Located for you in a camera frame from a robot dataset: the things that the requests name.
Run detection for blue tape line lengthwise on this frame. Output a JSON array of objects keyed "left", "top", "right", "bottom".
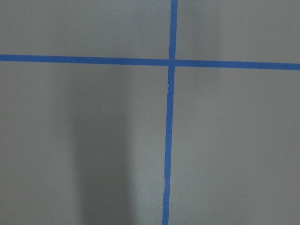
[{"left": 162, "top": 0, "right": 178, "bottom": 225}]

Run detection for blue tape line crosswise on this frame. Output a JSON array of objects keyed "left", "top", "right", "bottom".
[{"left": 0, "top": 54, "right": 300, "bottom": 71}]

